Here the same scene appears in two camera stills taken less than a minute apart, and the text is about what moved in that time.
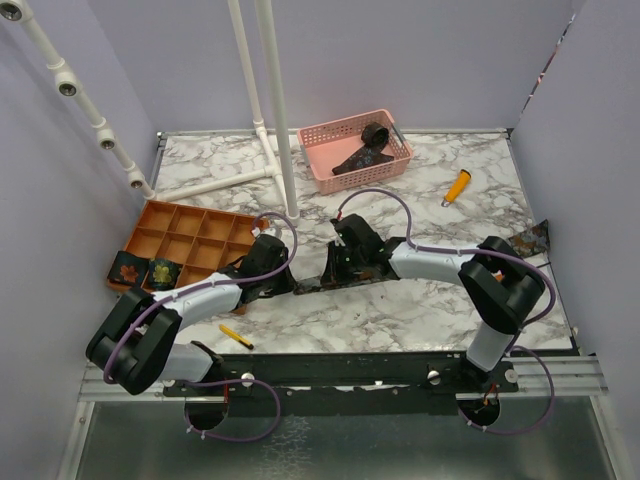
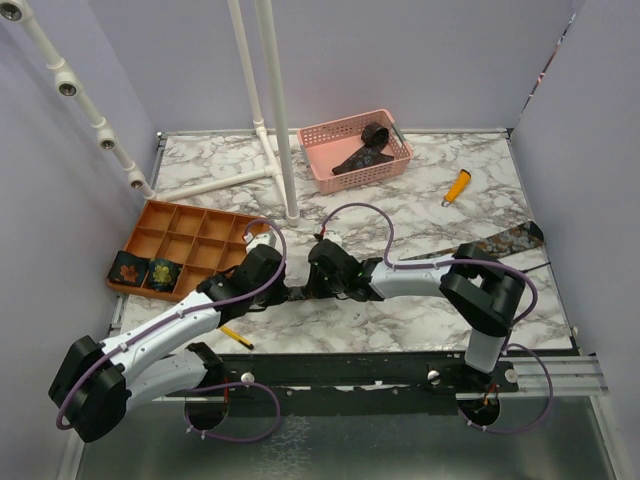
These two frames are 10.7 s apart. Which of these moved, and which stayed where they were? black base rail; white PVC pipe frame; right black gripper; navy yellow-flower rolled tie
Moved: right black gripper
Stayed: navy yellow-flower rolled tie; white PVC pipe frame; black base rail
